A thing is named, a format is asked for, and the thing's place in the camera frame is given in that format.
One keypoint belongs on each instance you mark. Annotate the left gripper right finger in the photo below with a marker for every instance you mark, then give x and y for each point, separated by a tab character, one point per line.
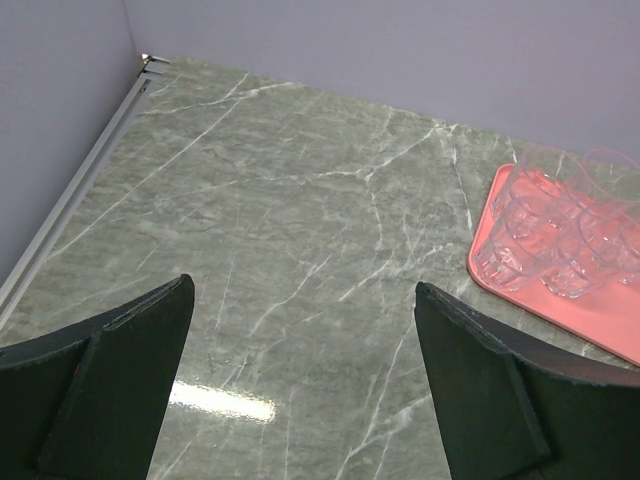
511	406

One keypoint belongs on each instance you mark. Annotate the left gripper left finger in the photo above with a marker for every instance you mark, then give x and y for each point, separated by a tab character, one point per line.
87	401

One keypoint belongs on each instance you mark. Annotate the clear glass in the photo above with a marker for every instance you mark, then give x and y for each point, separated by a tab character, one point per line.
551	174
510	256
589	260
613	188

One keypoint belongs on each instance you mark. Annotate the pink plastic tray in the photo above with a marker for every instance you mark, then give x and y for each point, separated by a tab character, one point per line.
605	313

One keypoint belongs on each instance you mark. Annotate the aluminium rail frame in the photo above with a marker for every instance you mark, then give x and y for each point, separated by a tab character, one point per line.
38	250

